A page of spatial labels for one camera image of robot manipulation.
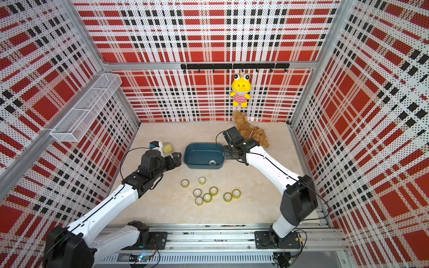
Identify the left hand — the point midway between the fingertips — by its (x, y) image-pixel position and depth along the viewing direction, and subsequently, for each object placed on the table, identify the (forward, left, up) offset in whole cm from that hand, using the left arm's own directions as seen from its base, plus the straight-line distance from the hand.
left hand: (176, 156), depth 83 cm
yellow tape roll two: (-5, -12, -17) cm, 21 cm away
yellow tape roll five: (-17, -11, -17) cm, 27 cm away
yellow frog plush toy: (+34, -34, +17) cm, 51 cm away
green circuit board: (-41, +10, -15) cm, 45 cm away
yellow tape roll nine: (+6, -17, -16) cm, 24 cm away
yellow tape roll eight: (-13, -31, -18) cm, 38 cm away
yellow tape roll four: (-11, -18, -17) cm, 28 cm away
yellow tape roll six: (-16, -15, -17) cm, 27 cm away
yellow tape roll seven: (-15, -26, -17) cm, 34 cm away
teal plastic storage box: (+12, -11, -19) cm, 25 cm away
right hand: (+2, -28, 0) cm, 28 cm away
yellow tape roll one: (-7, -2, -16) cm, 18 cm away
